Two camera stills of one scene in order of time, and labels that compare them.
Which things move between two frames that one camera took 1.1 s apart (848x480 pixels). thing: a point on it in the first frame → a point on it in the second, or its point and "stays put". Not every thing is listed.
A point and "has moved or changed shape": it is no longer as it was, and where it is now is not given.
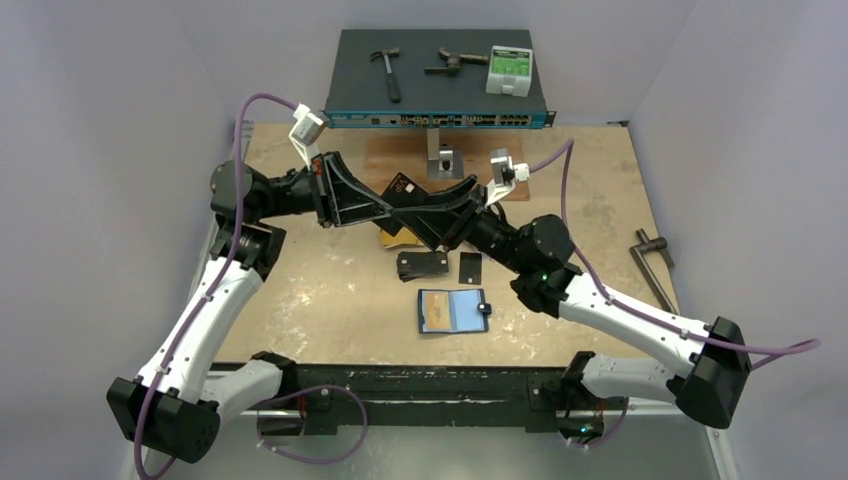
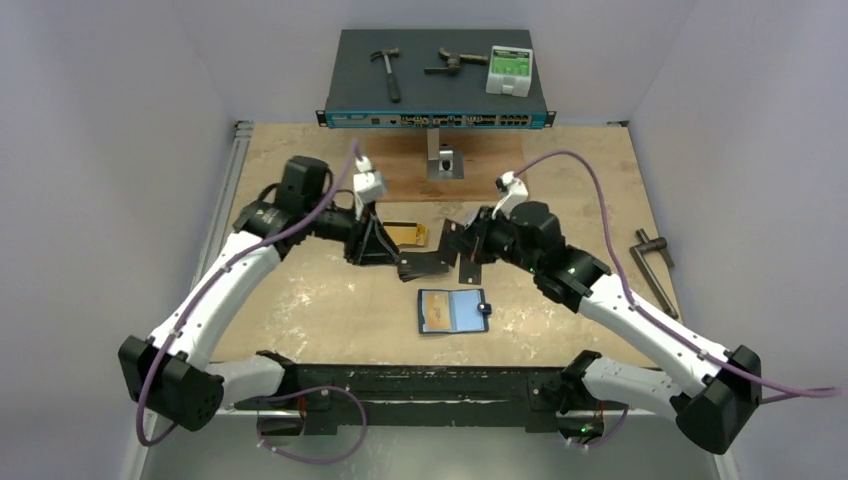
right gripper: (463, 216) → (475, 240)
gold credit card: (437, 310) stays put
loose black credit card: (470, 268) stays put
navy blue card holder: (461, 310) stays put
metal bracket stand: (443, 162) stays put
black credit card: (401, 192) has moved or changed shape
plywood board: (521, 191) → (400, 155)
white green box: (510, 71) stays put
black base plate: (326, 393) stays put
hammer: (392, 79) stays put
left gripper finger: (350, 198) → (381, 248)
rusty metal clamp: (454, 60) stays put
